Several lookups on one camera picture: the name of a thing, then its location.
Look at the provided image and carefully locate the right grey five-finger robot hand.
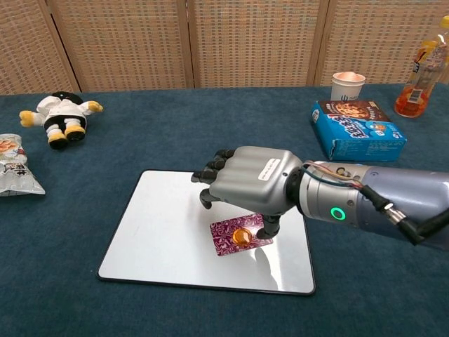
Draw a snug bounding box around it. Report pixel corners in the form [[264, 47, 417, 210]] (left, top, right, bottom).
[[191, 146, 304, 238]]

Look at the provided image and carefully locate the small round orange cap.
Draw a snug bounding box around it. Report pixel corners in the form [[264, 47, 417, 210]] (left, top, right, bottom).
[[232, 227, 253, 246]]

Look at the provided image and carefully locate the pink and white patterned packet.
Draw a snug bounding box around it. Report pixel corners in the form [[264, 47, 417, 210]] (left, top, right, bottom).
[[209, 212, 275, 258]]

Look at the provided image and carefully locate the white rectangular board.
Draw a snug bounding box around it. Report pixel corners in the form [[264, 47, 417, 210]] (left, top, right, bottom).
[[96, 169, 316, 298]]

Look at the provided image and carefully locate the blue chocolate cookie box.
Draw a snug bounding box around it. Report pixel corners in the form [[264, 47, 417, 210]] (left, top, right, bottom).
[[309, 99, 408, 162]]

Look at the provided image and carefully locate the teal felt table cloth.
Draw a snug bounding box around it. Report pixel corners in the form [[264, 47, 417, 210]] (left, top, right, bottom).
[[0, 82, 449, 337]]

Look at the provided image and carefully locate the white paper cup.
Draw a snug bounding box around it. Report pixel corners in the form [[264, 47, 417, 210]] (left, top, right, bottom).
[[330, 71, 366, 103]]

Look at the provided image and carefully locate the woven bamboo folding screen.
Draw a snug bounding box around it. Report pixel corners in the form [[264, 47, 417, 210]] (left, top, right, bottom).
[[0, 0, 449, 96]]

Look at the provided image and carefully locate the orange tea bottle yellow cap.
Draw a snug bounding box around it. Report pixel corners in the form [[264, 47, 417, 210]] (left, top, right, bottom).
[[394, 8, 449, 119]]

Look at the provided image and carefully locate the black and white plush doll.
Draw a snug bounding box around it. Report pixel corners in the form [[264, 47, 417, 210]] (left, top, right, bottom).
[[18, 91, 105, 150]]

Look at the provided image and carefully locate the white green snack bag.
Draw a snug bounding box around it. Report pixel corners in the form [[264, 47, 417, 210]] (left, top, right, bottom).
[[0, 133, 47, 198]]

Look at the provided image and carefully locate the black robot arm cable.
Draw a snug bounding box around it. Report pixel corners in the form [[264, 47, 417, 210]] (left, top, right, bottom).
[[361, 183, 449, 246]]

